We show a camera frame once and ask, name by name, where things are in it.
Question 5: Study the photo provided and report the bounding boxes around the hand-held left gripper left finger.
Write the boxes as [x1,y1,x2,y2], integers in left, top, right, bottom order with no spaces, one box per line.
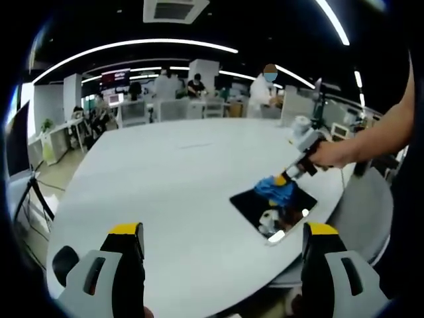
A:
[64,222,146,318]

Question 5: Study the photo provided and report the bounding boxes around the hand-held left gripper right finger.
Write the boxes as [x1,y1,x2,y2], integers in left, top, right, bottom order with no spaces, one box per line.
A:
[300,221,390,318]

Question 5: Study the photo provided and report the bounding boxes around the blue cleaning cloth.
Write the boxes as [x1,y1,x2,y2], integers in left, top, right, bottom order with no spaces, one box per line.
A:
[253,175,298,208]

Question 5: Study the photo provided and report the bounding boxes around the black rectangular tray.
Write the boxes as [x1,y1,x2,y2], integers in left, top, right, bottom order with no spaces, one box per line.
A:
[229,184,318,247]

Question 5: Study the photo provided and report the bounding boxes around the person's right hand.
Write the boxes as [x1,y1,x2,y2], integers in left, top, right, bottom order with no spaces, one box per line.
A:
[311,141,359,171]

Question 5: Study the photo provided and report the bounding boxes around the small white appliance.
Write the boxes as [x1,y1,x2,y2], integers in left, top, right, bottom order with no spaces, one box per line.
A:
[331,122,349,140]

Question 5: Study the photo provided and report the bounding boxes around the light grey panel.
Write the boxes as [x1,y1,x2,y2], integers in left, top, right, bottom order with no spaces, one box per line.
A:
[281,85,319,127]

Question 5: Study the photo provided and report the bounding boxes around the grey mesh office chair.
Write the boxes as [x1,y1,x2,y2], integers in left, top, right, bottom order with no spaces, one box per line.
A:
[326,167,395,266]

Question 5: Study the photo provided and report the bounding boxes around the person's dark clothing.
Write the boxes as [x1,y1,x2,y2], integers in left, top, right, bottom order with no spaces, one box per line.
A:
[372,142,424,301]

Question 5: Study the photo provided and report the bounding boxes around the black tripod stand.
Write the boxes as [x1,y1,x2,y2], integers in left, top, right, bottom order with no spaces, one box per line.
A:
[12,171,56,235]

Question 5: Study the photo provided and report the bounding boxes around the large black monitor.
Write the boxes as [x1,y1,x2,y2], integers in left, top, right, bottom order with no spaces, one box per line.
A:
[5,100,33,179]

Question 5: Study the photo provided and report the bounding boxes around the ceiling air vent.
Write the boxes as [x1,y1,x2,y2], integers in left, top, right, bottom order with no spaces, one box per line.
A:
[142,0,211,25]

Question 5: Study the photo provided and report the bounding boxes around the dark display screen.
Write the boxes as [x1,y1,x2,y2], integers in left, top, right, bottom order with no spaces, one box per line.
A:
[101,68,131,94]

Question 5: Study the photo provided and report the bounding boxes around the curved ceiling light strip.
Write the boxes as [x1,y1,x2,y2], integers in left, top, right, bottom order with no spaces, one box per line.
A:
[32,38,239,84]

